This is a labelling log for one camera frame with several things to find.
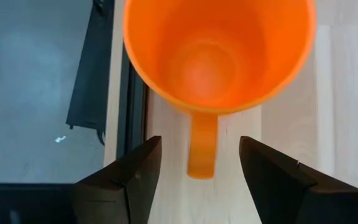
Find black aluminium table frame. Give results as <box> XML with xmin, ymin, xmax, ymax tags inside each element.
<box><xmin>65</xmin><ymin>0</ymin><xmax>150</xmax><ymax>159</ymax></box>

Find orange plastic mug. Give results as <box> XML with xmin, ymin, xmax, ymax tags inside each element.
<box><xmin>122</xmin><ymin>0</ymin><xmax>318</xmax><ymax>180</ymax></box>

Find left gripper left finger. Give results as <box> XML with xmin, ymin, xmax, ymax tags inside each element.
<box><xmin>71</xmin><ymin>135</ymin><xmax>163</xmax><ymax>224</ymax></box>

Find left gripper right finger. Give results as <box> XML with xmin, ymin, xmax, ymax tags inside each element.
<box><xmin>239</xmin><ymin>135</ymin><xmax>319</xmax><ymax>224</ymax></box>

